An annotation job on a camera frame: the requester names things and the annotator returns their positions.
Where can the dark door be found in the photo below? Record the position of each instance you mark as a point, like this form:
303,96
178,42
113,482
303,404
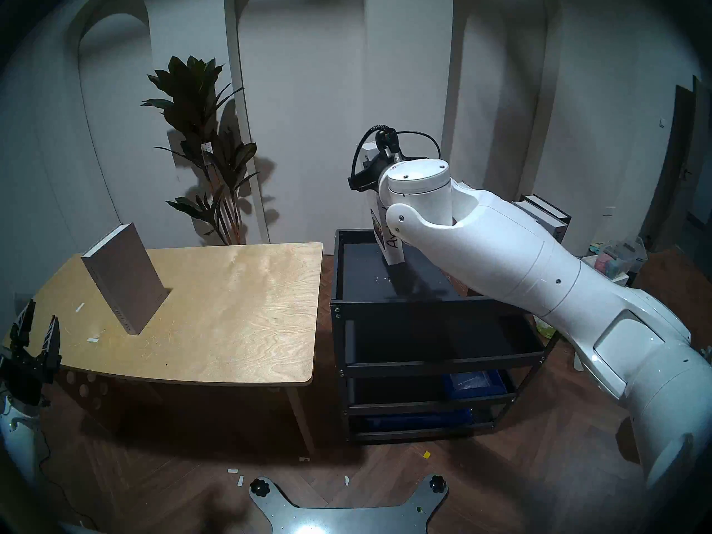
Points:
676,166

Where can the black Century book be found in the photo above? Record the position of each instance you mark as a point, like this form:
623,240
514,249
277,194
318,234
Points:
550,207

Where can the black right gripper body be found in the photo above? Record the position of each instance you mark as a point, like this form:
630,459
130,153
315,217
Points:
372,168

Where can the white Arietta book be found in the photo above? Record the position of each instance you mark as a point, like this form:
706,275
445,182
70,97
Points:
392,249

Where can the light wooden table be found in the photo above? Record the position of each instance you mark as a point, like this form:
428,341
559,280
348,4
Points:
250,316

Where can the flat blue tray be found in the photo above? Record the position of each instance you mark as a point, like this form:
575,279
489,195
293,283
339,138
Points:
417,420

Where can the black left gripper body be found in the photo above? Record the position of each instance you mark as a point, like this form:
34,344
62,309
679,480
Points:
25,380

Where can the clear plastic storage box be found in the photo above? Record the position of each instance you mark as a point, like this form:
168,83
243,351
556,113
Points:
620,257

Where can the tall green potted plant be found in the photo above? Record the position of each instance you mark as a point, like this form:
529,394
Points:
189,93

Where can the black metal shelf cart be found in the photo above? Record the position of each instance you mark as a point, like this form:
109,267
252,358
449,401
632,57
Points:
389,327

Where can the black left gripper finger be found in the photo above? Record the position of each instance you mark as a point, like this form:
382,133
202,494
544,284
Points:
23,330
52,344

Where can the blue plastic bin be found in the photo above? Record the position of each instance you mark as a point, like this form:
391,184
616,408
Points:
478,384

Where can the grey metal robot base plate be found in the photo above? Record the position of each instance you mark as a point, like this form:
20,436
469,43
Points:
345,519

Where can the black star knob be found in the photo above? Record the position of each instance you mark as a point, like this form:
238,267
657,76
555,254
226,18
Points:
259,488
438,483

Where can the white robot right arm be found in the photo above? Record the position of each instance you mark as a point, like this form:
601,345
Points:
500,243

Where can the small white bottle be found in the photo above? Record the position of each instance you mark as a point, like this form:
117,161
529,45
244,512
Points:
578,363

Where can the grey Special Issue book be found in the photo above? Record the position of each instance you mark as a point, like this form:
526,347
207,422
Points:
125,277

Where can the grey ianra book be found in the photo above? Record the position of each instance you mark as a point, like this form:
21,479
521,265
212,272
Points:
548,224

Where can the light green plastic bag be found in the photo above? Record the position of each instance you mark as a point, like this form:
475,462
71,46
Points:
545,328

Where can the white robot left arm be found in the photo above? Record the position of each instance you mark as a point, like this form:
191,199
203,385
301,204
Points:
19,433

